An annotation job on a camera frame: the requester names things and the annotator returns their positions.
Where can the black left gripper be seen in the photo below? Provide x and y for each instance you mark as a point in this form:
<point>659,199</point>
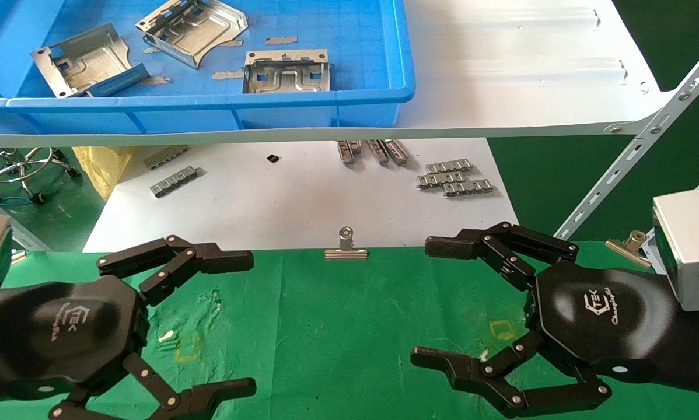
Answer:
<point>63,326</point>

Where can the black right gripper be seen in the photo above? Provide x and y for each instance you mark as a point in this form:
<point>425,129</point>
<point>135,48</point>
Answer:
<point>600,315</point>

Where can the stamped metal bracket plate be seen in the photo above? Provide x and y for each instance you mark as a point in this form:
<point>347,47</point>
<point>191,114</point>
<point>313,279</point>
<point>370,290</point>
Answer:
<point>87,61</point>
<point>198,29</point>
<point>285,76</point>

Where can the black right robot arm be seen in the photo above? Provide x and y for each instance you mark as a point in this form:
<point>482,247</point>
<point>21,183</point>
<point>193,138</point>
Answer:
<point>696,350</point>

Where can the grey notched metal strip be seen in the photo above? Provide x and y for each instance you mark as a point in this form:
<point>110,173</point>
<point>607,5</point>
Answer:
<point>448,166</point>
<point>396,151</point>
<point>377,151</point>
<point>469,188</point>
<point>345,151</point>
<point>165,157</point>
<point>440,180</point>
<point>174,181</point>

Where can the silver binder clip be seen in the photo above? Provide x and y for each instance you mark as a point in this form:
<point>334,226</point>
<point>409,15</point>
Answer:
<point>346,252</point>

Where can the white flat board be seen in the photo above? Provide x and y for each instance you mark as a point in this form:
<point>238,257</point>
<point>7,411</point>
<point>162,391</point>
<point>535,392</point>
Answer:
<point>279,204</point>

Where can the brass binder clip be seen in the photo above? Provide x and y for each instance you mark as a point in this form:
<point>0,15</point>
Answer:
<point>626,249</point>

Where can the white metal shelf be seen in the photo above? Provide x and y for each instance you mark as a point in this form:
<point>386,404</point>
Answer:
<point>501,87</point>

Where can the chrome stool base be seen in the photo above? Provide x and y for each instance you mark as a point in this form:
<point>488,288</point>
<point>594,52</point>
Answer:
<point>21,173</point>

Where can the blue plastic bin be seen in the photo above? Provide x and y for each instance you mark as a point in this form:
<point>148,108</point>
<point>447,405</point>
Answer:
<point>355,58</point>

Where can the grey metal frame rail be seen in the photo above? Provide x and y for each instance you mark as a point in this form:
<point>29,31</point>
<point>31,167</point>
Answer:
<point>28,239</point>

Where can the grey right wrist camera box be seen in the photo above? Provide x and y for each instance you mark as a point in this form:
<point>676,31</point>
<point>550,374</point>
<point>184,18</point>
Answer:
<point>691,251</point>

